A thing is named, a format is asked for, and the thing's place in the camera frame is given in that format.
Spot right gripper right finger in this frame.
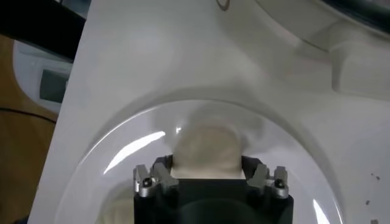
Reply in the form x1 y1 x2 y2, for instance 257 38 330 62
241 155 289 199

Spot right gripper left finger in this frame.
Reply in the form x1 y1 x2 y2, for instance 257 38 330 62
133 154 180 198

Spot white steamed baozi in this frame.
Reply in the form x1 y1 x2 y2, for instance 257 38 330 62
170 126 246 180

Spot white round plate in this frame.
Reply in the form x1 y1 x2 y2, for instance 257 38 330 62
54 99 344 224

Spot white and black robot torso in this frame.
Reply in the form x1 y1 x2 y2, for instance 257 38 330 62
0 0 88 115

